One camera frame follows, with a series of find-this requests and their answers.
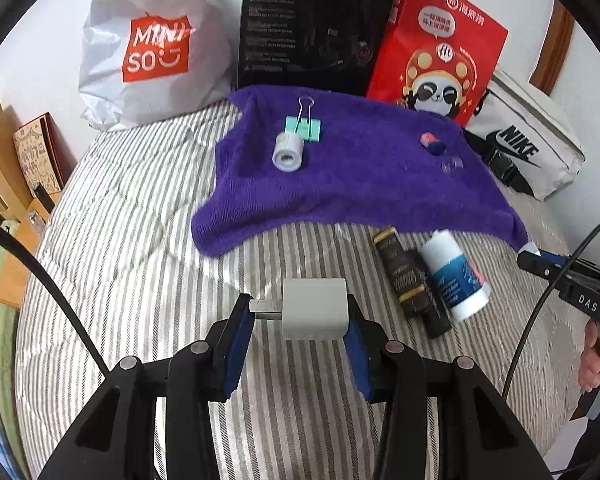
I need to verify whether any person's right hand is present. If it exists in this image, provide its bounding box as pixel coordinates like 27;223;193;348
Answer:
579;319;600;401

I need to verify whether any green cloth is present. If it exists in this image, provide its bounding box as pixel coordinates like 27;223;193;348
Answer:
0;240;26;461

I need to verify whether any patterned book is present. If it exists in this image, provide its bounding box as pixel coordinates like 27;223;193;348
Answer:
12;116;63;196

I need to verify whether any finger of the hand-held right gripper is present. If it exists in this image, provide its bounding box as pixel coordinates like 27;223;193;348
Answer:
535;249;581;267
517;251;566;281

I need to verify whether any red paper bag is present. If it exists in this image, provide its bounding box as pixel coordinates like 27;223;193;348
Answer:
366;0;509;128

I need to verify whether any white and blue bottle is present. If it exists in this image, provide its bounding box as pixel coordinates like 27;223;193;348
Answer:
419;230;491;322

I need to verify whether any white waist bag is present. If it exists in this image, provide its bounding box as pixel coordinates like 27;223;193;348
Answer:
462;70;586;202

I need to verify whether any purple towel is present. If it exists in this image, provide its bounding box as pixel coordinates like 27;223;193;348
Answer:
191;85;529;261

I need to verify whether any black stick on nightstand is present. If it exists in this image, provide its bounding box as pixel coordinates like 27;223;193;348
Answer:
32;182;56;211

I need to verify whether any white charger cube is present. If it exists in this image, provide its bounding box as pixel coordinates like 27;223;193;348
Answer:
250;278;351;342

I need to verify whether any striped bed quilt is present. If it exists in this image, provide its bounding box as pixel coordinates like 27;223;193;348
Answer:
15;100;600;480

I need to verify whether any black rectangular case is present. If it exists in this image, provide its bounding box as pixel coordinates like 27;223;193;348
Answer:
407;255;452;339

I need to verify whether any green binder clip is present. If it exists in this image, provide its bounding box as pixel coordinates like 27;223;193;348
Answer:
285;96;322;143

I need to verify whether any black product box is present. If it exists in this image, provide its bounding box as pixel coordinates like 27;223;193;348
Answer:
236;0;398;97

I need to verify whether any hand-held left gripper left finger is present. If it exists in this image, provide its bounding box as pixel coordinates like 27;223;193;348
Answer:
37;294;255;480

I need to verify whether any white plastic shopping bag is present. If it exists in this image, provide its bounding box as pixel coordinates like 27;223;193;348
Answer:
78;0;232;132

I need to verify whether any red book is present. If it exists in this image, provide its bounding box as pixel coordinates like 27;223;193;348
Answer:
42;114;78;186

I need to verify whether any wooden nightstand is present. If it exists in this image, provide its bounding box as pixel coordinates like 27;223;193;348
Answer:
0;205;56;306

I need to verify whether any black and gold tube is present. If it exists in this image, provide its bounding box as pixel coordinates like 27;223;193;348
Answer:
372;227;427;318

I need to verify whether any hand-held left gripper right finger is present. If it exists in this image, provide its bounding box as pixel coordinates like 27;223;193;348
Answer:
345;294;553;480

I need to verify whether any white cylindrical adapter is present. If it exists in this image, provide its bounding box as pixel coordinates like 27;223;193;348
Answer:
272;132;306;171

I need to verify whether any brown wooden headboard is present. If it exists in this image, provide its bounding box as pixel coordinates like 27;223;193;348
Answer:
530;0;576;93

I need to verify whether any pink and blue eraser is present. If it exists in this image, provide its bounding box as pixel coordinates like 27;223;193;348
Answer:
420;132;447;155

